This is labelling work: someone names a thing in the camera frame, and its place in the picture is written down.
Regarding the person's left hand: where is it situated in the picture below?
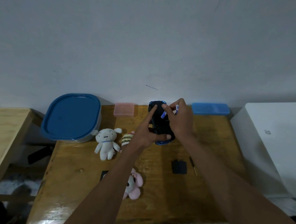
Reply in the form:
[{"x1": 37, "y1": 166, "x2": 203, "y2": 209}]
[{"x1": 127, "y1": 103, "x2": 175, "y2": 158}]

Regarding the person's right hand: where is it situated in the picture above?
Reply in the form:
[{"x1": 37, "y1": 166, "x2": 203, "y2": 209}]
[{"x1": 158, "y1": 96, "x2": 197, "y2": 142}]

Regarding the brown striped plush pig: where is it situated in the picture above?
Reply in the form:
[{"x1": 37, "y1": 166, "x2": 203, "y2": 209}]
[{"x1": 119, "y1": 130, "x2": 136, "y2": 154}]

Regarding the blue toy car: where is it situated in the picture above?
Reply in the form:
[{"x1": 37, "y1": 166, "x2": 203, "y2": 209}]
[{"x1": 144, "y1": 99, "x2": 180, "y2": 147}]

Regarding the blue plastic case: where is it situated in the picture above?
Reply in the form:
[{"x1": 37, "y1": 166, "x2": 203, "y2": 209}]
[{"x1": 191, "y1": 100, "x2": 231, "y2": 118}]

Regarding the small pink plastic case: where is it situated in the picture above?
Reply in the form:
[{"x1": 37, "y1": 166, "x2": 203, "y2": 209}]
[{"x1": 113, "y1": 101, "x2": 136, "y2": 118}]

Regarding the white plush dog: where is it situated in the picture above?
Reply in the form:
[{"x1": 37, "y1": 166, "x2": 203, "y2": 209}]
[{"x1": 88, "y1": 125, "x2": 123, "y2": 163}]

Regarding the small black screwdriver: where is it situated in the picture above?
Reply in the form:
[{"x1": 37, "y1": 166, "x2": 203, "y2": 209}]
[{"x1": 187, "y1": 156, "x2": 199, "y2": 177}]

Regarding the black battery cover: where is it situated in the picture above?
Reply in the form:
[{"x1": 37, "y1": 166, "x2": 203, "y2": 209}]
[{"x1": 170, "y1": 159, "x2": 188, "y2": 176}]

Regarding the pink flower plush panda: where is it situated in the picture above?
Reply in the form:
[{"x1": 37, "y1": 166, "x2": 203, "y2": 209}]
[{"x1": 122, "y1": 167, "x2": 145, "y2": 202}]

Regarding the blue lidded plastic container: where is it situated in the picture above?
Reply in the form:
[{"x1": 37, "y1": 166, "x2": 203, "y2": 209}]
[{"x1": 39, "y1": 89, "x2": 104, "y2": 145}]

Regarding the person's right forearm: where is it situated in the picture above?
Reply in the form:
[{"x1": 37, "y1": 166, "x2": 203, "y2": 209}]
[{"x1": 176, "y1": 135, "x2": 296, "y2": 224}]

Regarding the person's left forearm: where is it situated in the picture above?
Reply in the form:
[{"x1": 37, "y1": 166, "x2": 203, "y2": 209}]
[{"x1": 60, "y1": 139, "x2": 145, "y2": 224}]

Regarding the white cabinet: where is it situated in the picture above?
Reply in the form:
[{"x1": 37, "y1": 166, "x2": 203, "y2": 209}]
[{"x1": 223, "y1": 93, "x2": 296, "y2": 200}]

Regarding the black object under side table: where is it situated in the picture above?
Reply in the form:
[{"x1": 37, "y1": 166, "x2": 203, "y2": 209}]
[{"x1": 27, "y1": 143, "x2": 54, "y2": 167}]

